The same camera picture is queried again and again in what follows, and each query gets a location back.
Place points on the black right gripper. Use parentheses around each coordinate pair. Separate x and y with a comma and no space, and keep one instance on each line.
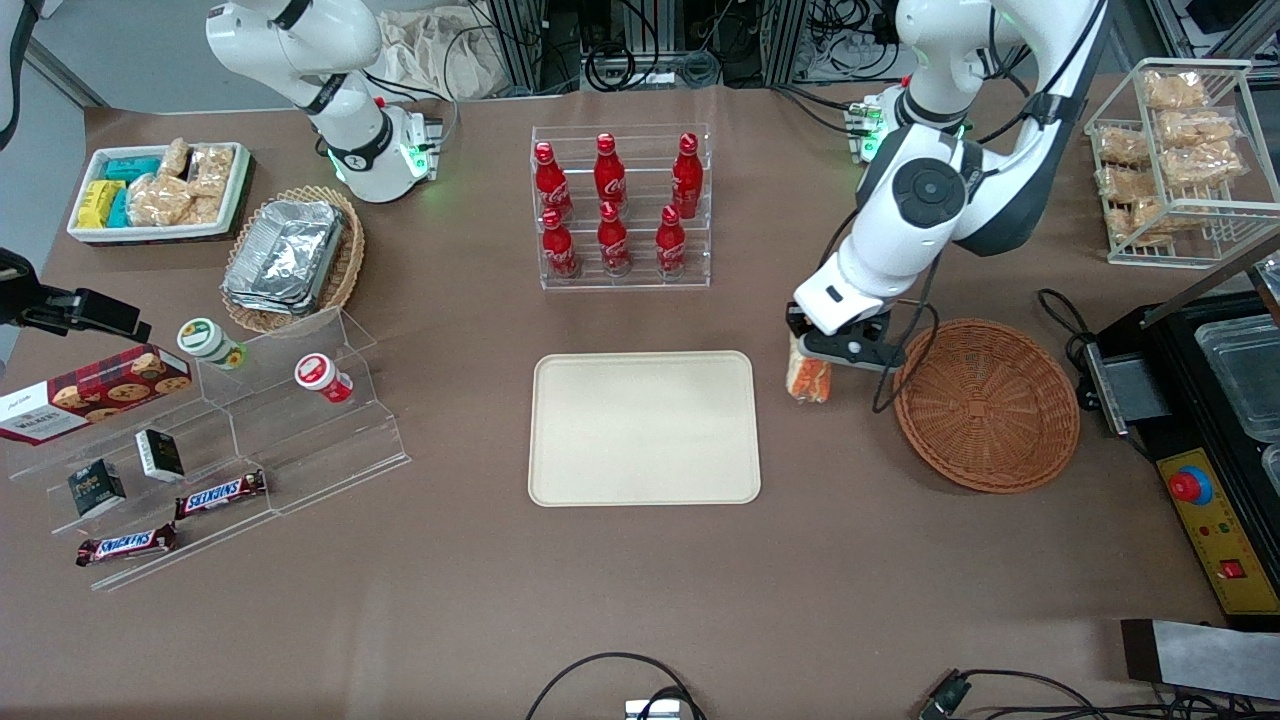
(28,303)

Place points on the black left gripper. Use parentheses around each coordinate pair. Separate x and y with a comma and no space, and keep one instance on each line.
(797,325)

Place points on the triangle sandwich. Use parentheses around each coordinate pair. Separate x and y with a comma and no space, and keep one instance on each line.
(808,380)

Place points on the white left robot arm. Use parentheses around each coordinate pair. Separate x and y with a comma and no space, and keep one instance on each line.
(885,245)

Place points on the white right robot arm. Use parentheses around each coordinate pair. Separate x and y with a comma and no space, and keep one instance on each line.
(300,40)

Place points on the white rectangular snack tray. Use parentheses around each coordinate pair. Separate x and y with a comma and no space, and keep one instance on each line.
(150,233)

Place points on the beige rectangular tray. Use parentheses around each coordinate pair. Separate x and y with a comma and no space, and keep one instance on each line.
(640,430)

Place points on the round brown wicker basket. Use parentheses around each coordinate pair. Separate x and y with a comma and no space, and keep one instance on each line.
(985,440)

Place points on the oval light wicker basket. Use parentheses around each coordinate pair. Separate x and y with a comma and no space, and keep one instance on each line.
(350,260)

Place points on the red tartan cookie box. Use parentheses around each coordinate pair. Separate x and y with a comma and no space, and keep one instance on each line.
(90,395)

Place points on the green label yogurt cup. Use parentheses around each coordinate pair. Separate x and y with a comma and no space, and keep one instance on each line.
(205,340)

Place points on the teal snack packet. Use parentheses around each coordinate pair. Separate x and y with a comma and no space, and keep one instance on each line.
(119,210)
(130,168)

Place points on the yellow snack packet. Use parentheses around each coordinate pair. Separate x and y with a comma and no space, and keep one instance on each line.
(98,203)

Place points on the clear bag of crackers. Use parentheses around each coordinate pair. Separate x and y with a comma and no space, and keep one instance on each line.
(160,200)
(176,158)
(213,170)

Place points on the red cola bottle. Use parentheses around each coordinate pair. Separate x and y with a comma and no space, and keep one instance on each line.
(609,175)
(552,190)
(687,180)
(613,245)
(559,250)
(670,248)

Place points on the small dark carton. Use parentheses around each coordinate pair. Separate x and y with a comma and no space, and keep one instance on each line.
(97,488)
(160,455)

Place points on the clear acrylic bottle rack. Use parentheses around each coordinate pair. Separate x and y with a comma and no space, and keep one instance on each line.
(640,285)

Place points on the stack of foil trays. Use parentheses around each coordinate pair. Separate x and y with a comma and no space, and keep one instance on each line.
(285,255)

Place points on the brown chocolate bar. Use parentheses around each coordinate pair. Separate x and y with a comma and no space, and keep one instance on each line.
(220,494)
(127,545)

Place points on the red label yogurt cup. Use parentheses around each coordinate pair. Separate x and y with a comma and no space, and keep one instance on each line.
(318,374)

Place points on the clear acrylic stepped stand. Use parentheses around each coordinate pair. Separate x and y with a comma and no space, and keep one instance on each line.
(320,450)

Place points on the bagged fried snack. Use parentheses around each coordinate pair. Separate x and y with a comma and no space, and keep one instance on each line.
(1175,90)
(1123,147)
(1195,128)
(1150,220)
(1205,165)
(1128,184)

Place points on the black sealing machine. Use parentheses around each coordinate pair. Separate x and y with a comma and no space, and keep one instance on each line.
(1185,420)

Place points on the beige cloth bag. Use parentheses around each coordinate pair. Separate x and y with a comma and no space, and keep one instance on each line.
(430,55)

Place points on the red emergency stop button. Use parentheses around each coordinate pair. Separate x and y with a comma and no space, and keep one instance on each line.
(1190,486)

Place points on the clear plastic container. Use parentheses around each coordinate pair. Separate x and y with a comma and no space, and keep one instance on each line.
(1245,375)

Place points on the grey flat plate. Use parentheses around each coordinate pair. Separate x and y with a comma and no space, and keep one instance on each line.
(1200,655)

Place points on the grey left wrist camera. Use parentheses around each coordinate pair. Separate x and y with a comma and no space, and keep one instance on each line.
(860,352)

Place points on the aluminium frame post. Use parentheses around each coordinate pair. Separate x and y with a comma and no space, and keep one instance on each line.
(785,40)
(520,45)

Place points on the silver metal mount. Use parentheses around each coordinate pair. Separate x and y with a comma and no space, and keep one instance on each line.
(652,710)

